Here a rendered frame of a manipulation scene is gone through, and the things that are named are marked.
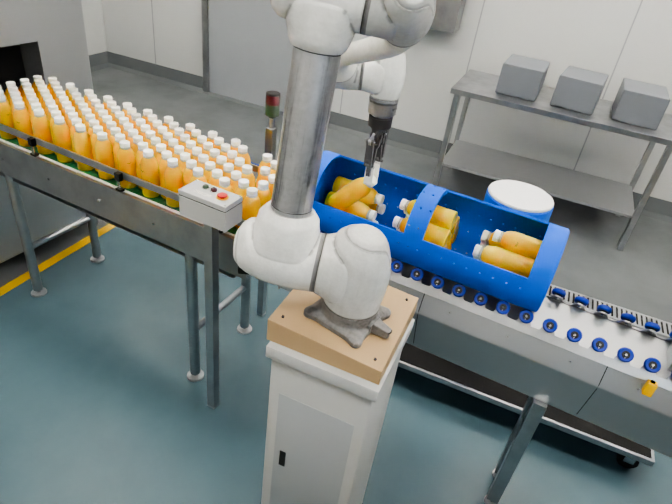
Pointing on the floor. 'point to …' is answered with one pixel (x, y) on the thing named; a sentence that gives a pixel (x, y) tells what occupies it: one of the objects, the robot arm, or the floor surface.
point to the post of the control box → (212, 312)
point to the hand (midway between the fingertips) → (371, 173)
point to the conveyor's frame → (91, 186)
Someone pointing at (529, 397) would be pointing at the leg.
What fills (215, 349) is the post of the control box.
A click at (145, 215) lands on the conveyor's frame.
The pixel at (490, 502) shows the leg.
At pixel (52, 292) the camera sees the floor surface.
